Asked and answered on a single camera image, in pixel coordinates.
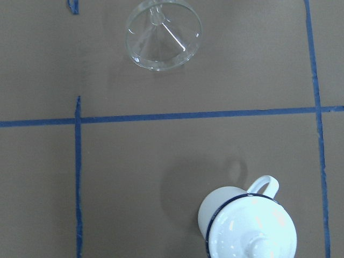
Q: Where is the clear glass funnel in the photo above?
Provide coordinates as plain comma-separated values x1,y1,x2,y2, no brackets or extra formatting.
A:
125,1,203,71

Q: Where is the white cup lid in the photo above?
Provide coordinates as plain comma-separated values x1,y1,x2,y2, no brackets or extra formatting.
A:
205,194,297,257

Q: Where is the white enamel cup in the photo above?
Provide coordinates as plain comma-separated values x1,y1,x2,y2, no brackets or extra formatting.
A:
198,175,297,257

